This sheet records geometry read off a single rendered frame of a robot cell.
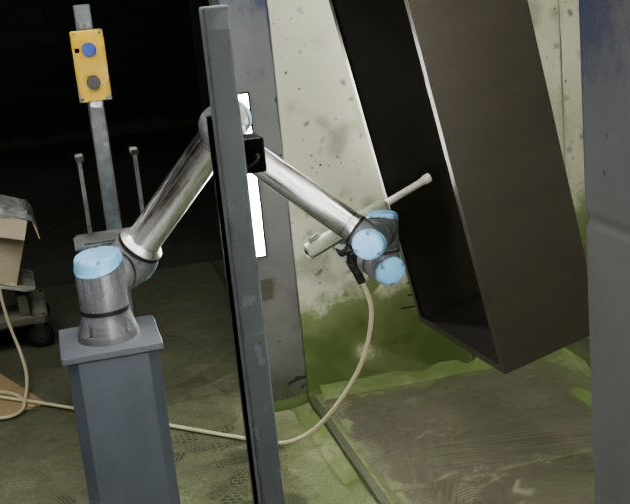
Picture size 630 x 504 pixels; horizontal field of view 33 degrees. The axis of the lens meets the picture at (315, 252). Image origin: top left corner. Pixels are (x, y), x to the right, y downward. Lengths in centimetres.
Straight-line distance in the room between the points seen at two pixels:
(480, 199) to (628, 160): 182
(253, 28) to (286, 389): 141
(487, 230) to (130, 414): 122
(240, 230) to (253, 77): 198
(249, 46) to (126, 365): 132
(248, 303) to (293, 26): 207
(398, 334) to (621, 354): 300
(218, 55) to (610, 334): 95
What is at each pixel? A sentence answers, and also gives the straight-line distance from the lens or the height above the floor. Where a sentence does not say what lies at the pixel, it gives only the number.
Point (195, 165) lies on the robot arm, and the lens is 328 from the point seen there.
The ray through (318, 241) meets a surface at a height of 85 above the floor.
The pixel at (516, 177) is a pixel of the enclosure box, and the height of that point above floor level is 105.
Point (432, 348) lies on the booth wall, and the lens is 443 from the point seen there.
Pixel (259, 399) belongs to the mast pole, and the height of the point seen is 87.
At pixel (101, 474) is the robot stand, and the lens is 345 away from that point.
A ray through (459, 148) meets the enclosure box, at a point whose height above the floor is 116.
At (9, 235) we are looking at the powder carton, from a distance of 534.
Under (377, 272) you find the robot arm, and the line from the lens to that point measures 317.
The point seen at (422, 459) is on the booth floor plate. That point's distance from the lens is 374.
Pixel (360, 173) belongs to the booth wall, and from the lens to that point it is 415.
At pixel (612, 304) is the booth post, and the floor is 125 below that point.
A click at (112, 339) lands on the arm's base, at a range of 334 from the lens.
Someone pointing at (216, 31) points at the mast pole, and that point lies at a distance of 201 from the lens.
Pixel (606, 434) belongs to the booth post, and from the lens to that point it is 148.
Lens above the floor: 169
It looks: 15 degrees down
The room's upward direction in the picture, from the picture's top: 6 degrees counter-clockwise
